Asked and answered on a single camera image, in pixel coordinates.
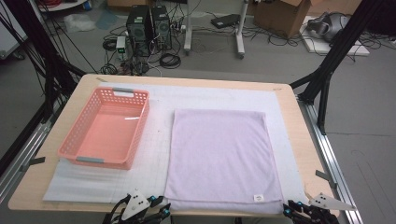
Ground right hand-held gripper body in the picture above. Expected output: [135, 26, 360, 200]
[293, 192, 358, 224]

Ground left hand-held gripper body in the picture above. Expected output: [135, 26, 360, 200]
[106, 188, 157, 224]

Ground lavender printed towel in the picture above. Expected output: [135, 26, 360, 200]
[163, 107, 285, 216]

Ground pink plastic basket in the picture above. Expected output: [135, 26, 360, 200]
[56, 87, 151, 171]

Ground white gridded foam mat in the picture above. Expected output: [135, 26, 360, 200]
[42, 81, 307, 210]

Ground white box with green display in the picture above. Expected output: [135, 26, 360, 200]
[115, 35, 127, 62]

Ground white foam board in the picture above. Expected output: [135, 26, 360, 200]
[300, 15, 372, 57]

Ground black computer tower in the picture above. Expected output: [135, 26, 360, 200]
[125, 4, 153, 59]
[150, 5, 173, 51]

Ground white-framed desk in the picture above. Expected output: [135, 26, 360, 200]
[183, 0, 250, 60]

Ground grey rounded device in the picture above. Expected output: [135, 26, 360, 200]
[306, 11, 353, 43]

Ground large open cardboard box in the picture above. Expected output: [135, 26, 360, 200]
[253, 0, 312, 39]

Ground blue sheet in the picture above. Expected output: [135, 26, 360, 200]
[94, 8, 120, 31]

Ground clear plastic bag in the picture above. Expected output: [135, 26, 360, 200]
[64, 13, 96, 34]

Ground black flat device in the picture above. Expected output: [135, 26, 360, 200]
[210, 13, 241, 30]

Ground black ribbed panel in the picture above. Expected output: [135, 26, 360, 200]
[367, 0, 396, 36]

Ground light wooden cabinet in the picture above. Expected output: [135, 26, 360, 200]
[311, 0, 363, 17]

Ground brown cardboard box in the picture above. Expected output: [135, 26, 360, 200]
[106, 0, 148, 7]

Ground white cabinet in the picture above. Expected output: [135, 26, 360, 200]
[0, 6, 29, 60]

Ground grey metal bracket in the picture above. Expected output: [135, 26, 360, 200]
[315, 169, 339, 189]
[21, 156, 47, 172]

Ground aluminium rail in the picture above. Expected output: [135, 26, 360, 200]
[297, 96, 364, 224]
[0, 119, 53, 203]

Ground coiled black cable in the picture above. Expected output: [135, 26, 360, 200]
[102, 38, 118, 52]
[159, 52, 182, 70]
[101, 63, 119, 76]

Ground black metal frame post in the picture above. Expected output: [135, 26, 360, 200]
[3, 0, 87, 122]
[289, 0, 387, 135]

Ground tangled black floor cables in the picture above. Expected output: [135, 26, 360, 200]
[242, 26, 312, 49]

